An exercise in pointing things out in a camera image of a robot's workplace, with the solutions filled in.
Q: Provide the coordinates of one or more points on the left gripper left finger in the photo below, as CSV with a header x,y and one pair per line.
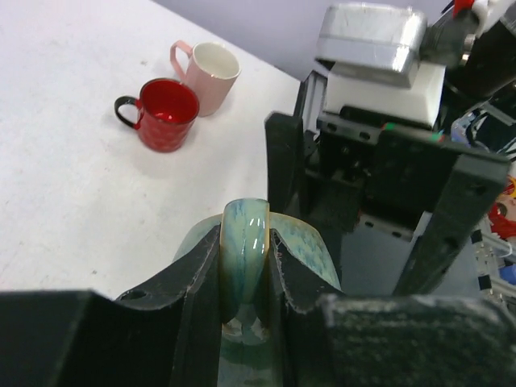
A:
x,y
164,332

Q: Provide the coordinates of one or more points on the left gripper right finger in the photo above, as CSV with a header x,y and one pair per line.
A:
x,y
322,337

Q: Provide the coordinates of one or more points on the pink faceted mug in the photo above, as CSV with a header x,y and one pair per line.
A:
x,y
209,69

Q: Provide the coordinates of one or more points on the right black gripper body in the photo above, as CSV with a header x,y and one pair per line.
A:
x,y
391,161

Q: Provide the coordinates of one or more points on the teal glazed mug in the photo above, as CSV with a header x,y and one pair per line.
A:
x,y
246,353

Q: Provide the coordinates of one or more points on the red mug black handle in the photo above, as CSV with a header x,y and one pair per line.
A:
x,y
166,111

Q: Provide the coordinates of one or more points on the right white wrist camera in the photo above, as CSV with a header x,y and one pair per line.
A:
x,y
371,53

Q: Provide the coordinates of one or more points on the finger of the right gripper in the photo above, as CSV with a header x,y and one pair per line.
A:
x,y
285,163
451,217

